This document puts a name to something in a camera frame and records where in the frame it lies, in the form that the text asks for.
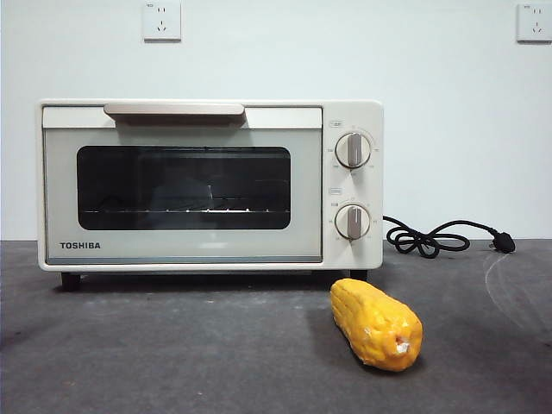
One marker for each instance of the cream Toshiba toaster oven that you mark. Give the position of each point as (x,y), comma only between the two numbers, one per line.
(332,190)

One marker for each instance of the yellow corn cob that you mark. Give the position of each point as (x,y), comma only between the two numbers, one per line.
(375,323)

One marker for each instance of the white wall socket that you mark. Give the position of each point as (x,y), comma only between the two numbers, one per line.
(162,21)
(535,23)

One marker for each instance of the cream timer knob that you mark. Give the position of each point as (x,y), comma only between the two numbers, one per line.
(353,222)

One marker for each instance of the cream temperature knob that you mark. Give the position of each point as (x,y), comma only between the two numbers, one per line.
(353,150)

